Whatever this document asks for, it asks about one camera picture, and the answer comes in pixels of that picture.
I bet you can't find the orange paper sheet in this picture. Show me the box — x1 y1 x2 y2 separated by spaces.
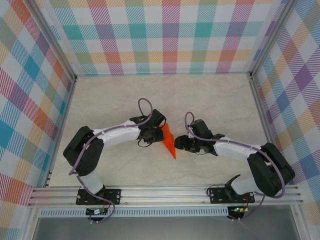
161 122 177 160

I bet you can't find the aluminium mounting rail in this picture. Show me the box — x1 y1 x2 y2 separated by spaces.
27 183 305 207

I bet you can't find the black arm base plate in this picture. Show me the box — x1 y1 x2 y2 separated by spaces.
207 184 256 205
75 187 122 206

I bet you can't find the aluminium side rail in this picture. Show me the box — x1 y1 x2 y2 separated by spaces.
43 76 78 188
248 72 287 186

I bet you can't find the slotted grey cable tray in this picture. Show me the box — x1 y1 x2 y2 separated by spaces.
39 208 230 218

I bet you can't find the aluminium frame post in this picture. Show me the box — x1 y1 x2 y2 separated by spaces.
249 0 297 78
29 0 78 83

